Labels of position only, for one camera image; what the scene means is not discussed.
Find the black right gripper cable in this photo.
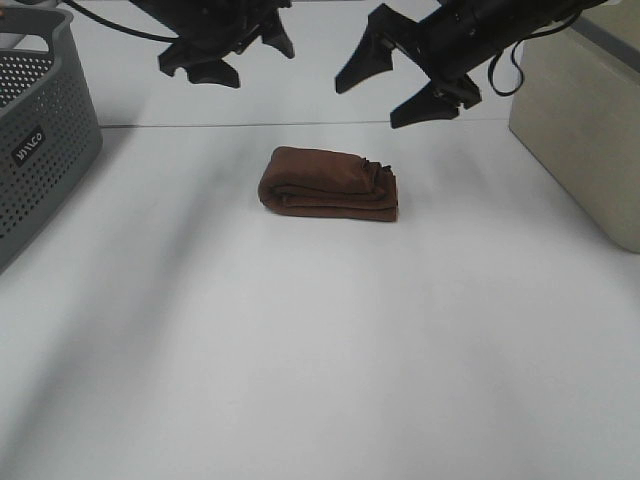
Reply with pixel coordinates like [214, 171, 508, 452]
[487, 9, 584, 97]

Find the grey perforated plastic basket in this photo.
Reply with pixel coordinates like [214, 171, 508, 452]
[1, 6, 103, 267]

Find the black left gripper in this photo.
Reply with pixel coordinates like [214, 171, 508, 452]
[133, 1, 295, 89]

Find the beige plastic bin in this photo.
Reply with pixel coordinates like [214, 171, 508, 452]
[509, 14, 639, 253]

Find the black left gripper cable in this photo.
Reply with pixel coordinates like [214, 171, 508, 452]
[62, 0, 180, 41]

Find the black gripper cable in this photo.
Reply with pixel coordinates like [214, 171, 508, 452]
[62, 0, 180, 41]
[487, 9, 584, 97]

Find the brown towel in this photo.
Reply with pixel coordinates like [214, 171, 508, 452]
[258, 146, 398, 222]

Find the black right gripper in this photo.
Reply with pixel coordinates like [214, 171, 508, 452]
[335, 0, 601, 129]

